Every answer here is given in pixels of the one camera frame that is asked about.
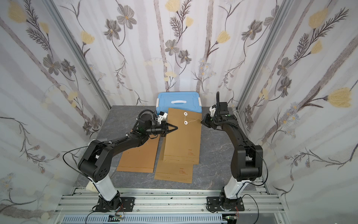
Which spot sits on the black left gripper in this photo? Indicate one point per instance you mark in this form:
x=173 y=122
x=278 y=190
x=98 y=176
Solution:
x=163 y=130

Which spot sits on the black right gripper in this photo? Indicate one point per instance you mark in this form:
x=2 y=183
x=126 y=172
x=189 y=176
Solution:
x=209 y=121

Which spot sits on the kraft file bag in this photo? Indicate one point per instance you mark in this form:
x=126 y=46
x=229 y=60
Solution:
x=182 y=173
x=183 y=145
x=140 y=159

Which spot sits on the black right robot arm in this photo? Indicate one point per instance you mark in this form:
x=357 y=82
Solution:
x=246 y=164

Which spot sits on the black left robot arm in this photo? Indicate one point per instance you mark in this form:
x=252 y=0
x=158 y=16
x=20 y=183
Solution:
x=147 y=117

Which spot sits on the clear plastic bag white card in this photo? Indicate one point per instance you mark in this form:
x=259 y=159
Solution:
x=96 y=142

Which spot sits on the blue lidded storage box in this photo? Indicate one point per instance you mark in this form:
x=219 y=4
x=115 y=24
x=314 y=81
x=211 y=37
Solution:
x=187 y=100

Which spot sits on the crumpled white foam piece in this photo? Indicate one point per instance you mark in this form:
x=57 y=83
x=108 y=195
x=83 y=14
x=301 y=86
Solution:
x=91 y=187

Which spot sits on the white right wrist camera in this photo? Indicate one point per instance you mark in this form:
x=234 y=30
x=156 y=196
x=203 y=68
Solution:
x=212 y=110

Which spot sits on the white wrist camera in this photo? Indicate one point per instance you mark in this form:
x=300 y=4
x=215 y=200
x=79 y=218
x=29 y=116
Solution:
x=162 y=117
x=212 y=110

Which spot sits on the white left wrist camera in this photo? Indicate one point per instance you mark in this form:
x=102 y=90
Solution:
x=162 y=117

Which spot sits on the white slotted cable duct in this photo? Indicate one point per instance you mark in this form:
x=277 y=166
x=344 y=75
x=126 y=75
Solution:
x=145 y=219

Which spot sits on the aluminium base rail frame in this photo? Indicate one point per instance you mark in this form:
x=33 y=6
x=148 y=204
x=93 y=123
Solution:
x=259 y=206

